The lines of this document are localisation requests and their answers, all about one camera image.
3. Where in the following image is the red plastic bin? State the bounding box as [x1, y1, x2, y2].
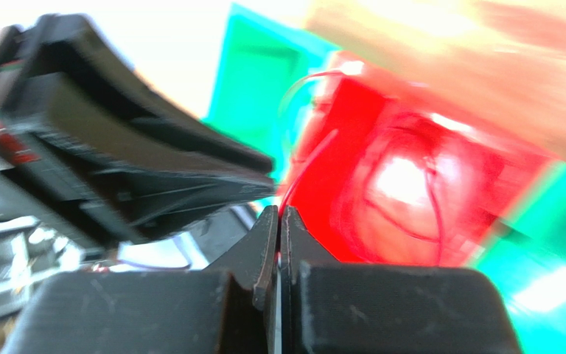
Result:
[277, 51, 554, 267]

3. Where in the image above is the green plastic bin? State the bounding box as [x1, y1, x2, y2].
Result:
[470, 162, 566, 353]
[203, 4, 339, 185]

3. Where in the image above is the red cable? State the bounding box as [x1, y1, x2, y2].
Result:
[276, 71, 448, 266]

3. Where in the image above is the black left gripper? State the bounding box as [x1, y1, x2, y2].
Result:
[0, 14, 116, 246]

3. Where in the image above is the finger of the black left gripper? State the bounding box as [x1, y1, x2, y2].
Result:
[42, 29, 273, 177]
[86, 169, 274, 246]

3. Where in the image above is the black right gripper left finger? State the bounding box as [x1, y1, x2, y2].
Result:
[3, 206, 278, 353]

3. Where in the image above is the left green plastic bin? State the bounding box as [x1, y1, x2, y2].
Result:
[203, 4, 339, 185]

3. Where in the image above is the right green plastic bin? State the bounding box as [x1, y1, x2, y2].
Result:
[470, 162, 566, 353]

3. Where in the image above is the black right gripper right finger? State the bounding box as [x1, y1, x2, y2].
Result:
[279, 206, 521, 353]

